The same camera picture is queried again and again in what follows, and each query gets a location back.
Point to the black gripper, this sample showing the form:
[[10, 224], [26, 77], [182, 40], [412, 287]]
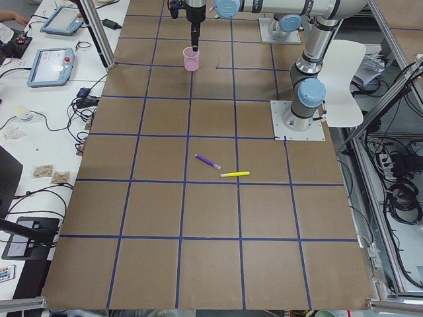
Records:
[[195, 14]]

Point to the purple pen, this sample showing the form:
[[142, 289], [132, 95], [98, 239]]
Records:
[[207, 161]]

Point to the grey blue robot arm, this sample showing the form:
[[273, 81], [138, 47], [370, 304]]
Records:
[[308, 91], [282, 25]]

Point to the pink mesh cup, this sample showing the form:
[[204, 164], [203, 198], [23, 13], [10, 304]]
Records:
[[191, 59]]

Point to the white paper cup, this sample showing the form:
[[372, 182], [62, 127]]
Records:
[[23, 113]]

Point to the black power adapter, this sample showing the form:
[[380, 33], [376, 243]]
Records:
[[111, 24]]

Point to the blue usb hub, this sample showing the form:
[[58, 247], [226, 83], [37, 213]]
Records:
[[83, 92]]

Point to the blue teach pendant far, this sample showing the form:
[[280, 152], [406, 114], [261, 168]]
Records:
[[64, 21]]

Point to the blue teach pendant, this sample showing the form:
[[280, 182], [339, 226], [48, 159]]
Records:
[[51, 67], [64, 21]]

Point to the blue teach pendant near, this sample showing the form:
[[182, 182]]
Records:
[[51, 67]]

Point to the white plastic chair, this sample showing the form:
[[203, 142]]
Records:
[[340, 64]]

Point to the yellow pen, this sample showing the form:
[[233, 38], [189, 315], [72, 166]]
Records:
[[234, 174]]

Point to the seated person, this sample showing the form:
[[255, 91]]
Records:
[[6, 15]]

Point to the snack packet right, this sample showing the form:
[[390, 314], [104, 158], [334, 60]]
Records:
[[60, 177]]

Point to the snack packet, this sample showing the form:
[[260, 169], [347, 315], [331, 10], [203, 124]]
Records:
[[43, 171], [60, 177]]

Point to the snack packet left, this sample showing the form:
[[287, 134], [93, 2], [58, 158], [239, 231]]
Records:
[[43, 171]]

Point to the black monitor stand base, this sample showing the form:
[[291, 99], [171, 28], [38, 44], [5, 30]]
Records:
[[31, 238]]

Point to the white remote control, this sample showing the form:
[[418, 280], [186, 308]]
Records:
[[7, 273]]

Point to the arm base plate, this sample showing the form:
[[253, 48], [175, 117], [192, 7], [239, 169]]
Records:
[[264, 23], [287, 127]]

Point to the aluminium frame post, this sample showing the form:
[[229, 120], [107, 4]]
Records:
[[92, 20]]

